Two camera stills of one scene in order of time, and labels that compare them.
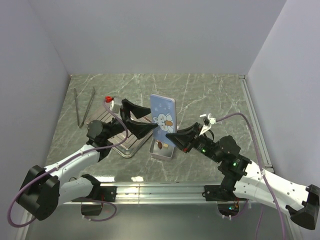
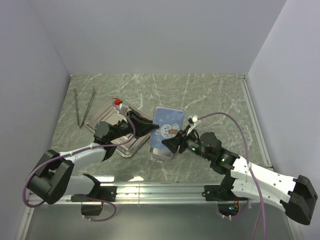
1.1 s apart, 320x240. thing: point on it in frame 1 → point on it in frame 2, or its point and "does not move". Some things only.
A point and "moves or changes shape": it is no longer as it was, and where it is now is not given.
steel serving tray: [127, 144] does not move
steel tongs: [80, 125] does not move
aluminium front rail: [155, 194] does not move
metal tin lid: [164, 114] moves or changes shape
